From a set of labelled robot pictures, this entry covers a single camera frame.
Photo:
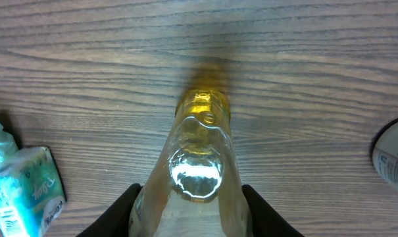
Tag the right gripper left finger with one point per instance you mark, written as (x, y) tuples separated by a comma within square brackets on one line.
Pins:
[(114, 222)]

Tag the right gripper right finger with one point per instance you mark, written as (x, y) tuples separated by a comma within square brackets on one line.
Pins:
[(266, 222)]

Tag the yellow dish soap bottle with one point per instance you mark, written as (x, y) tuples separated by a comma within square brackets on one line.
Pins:
[(195, 188)]

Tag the small teal white box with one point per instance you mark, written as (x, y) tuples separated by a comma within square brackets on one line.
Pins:
[(31, 193)]

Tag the green lid jar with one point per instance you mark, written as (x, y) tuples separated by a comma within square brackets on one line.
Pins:
[(384, 153)]

